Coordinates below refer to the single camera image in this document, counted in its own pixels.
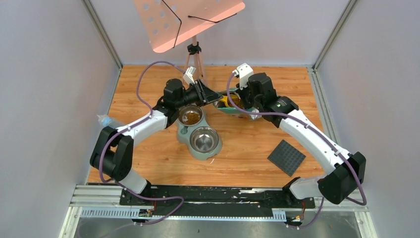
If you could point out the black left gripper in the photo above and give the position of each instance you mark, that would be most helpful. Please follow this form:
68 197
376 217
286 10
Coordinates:
202 91

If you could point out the near steel bowl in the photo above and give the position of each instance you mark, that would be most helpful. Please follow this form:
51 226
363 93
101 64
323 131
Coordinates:
204 139

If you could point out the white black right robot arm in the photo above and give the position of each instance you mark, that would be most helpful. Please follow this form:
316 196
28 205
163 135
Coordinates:
343 171

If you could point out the dark grey studded plate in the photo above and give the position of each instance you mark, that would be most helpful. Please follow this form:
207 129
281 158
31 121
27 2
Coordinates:
286 157

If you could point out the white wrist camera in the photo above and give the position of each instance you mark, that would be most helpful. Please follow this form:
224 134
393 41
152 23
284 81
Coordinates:
188 75
243 72

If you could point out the yellow plastic scoop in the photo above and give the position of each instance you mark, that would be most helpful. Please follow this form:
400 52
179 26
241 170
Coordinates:
222 103

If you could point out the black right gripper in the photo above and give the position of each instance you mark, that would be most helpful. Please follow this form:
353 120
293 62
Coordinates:
241 93

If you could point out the green double pet bowl stand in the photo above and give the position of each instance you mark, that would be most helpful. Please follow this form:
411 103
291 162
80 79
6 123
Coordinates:
183 136

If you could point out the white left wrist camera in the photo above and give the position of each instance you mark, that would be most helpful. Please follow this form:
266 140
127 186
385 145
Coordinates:
188 75

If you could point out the pink music stand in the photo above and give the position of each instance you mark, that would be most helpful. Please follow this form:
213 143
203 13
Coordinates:
169 23

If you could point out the green dog food bag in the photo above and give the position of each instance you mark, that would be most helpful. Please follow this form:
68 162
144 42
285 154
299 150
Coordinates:
233 111

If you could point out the clear blue water bottle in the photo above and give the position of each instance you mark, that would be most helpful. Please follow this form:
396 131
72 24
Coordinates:
106 120

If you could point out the brown kibble in far bowl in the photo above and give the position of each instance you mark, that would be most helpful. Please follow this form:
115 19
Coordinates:
191 118

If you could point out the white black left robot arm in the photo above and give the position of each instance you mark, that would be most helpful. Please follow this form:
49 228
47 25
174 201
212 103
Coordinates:
113 151

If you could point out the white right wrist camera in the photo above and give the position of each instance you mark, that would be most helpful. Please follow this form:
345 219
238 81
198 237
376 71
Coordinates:
243 72

